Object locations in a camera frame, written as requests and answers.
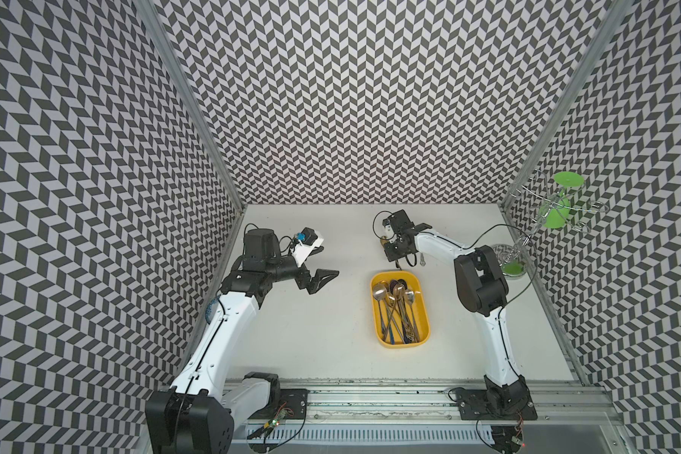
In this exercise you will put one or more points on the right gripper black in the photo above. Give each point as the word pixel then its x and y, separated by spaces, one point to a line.
pixel 391 254

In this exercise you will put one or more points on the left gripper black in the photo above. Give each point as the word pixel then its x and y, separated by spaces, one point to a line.
pixel 315 281

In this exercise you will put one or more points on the yellow storage box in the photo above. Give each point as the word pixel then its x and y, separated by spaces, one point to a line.
pixel 420 309

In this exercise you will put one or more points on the rose gold spoon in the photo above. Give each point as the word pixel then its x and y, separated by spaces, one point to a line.
pixel 396 320

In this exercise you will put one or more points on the ornate gold small spoon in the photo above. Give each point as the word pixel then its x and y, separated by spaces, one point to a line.
pixel 408 328

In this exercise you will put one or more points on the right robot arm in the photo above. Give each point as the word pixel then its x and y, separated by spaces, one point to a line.
pixel 482 290

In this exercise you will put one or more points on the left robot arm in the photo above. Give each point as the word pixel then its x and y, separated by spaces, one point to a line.
pixel 196 414

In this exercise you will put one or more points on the blue patterned bowl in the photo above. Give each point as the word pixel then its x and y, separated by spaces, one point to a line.
pixel 211 310

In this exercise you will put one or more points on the chrome cup holder rack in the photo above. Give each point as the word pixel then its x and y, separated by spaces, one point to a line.
pixel 580 209

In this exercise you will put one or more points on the green plastic goblet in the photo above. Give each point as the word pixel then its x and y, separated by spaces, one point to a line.
pixel 552 213

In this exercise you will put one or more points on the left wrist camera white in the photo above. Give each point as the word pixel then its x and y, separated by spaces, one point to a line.
pixel 305 244

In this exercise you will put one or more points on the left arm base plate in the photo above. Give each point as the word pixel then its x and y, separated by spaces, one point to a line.
pixel 292 402

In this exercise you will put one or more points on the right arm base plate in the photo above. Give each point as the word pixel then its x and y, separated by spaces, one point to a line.
pixel 494 405

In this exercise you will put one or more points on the aluminium rail frame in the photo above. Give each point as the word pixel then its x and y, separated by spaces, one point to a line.
pixel 420 415

